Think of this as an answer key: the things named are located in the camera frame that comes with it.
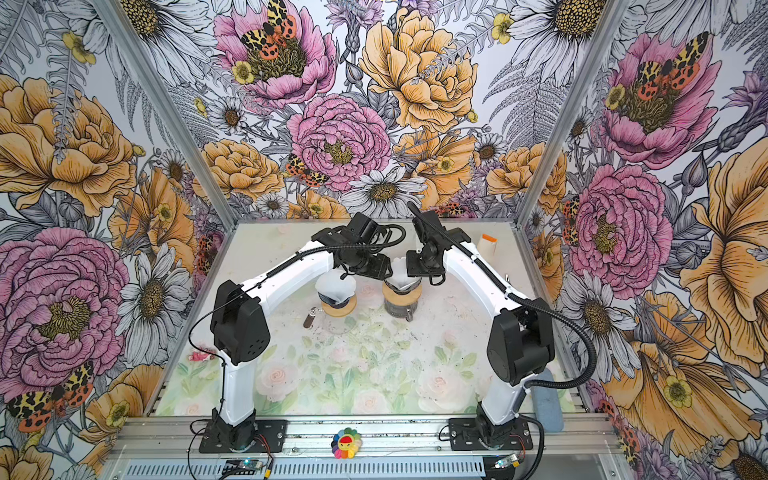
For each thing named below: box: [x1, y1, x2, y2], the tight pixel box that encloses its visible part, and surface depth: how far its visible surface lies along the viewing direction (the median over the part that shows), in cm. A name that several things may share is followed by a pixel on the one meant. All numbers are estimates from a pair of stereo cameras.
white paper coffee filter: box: [315, 268, 357, 304], surface depth 80 cm
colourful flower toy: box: [330, 427, 363, 459], surface depth 74 cm
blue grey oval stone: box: [531, 369, 564, 433], surface depth 77 cm
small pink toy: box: [188, 347, 216, 362], surface depth 87 cm
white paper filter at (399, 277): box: [385, 257, 422, 289], surface depth 89 cm
